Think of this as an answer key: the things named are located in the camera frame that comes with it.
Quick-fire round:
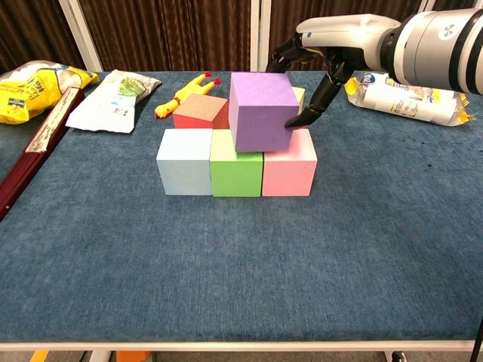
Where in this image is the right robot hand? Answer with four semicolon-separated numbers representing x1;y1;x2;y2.
266;14;401;129

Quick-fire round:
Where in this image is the purple foam cube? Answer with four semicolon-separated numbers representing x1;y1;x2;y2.
228;72;300;153

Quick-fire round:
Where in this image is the pink foam cube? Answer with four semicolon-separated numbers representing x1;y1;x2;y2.
261;127;318;198

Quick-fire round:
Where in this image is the red foam cube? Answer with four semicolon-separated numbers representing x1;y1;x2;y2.
172;93;231;130

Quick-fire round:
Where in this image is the green foam cube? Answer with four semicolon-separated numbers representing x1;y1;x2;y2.
209;129;264;198

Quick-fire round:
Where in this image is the light blue foam cube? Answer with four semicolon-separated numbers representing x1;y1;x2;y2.
155;128;214;196

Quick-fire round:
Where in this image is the brown curtain panel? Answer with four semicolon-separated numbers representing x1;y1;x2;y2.
77;0;253;72
268;0;427;72
0;0;86;75
433;0;483;12

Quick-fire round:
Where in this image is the yellow foam cube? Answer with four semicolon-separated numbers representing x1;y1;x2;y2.
292;86;306;116

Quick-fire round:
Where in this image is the white yellow snack packet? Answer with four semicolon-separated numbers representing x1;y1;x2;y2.
343;71;477;127

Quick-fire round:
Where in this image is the yellow rubber chicken toy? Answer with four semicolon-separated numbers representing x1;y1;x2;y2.
153;71;223;120

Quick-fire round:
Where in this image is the white snack bag green print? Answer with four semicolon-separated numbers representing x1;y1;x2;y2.
66;69;162;134

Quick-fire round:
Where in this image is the blue table cloth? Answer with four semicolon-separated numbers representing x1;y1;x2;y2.
0;70;483;343

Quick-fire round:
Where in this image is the yellow popcorn snack bag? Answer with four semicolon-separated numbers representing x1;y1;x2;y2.
0;60;100;125

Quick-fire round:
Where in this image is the white table frame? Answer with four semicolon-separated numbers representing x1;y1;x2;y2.
0;340;483;354

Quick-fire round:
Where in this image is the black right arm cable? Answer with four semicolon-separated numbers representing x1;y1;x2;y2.
467;311;483;362

